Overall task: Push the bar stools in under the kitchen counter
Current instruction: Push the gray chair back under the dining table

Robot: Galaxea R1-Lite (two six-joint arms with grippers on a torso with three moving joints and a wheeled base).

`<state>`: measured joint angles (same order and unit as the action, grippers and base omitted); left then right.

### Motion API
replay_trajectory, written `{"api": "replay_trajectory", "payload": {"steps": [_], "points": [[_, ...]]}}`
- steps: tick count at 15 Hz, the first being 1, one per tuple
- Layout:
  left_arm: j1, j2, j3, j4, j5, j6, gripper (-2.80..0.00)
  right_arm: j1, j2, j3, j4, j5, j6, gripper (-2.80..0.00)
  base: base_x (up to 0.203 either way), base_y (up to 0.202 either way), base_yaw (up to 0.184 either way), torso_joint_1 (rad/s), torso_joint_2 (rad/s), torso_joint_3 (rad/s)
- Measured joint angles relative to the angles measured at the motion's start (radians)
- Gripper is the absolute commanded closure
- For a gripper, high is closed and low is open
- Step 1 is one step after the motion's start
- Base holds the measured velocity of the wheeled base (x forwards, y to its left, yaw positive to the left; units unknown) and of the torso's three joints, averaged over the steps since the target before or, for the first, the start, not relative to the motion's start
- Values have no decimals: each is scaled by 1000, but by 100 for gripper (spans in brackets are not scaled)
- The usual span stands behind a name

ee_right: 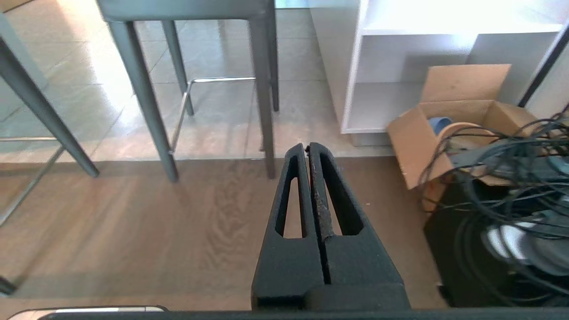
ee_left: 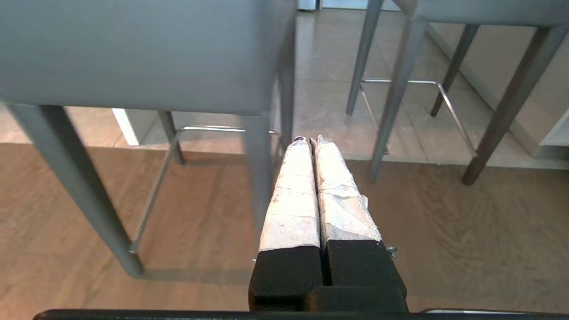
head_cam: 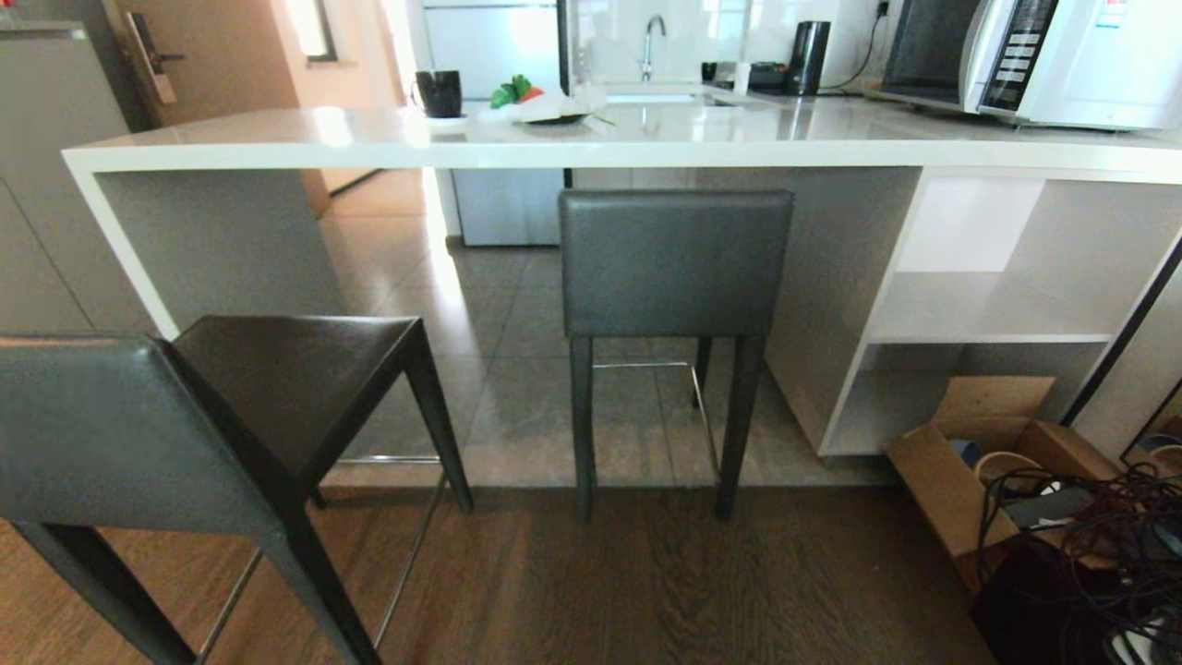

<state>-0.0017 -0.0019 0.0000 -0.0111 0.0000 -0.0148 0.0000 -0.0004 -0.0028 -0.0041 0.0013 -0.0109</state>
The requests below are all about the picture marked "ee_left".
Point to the grey bar stool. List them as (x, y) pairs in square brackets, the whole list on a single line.
[(466, 44), (146, 58)]

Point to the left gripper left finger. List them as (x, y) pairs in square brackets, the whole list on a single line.
[(293, 209)]

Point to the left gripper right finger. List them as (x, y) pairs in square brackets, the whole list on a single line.
[(346, 213)]

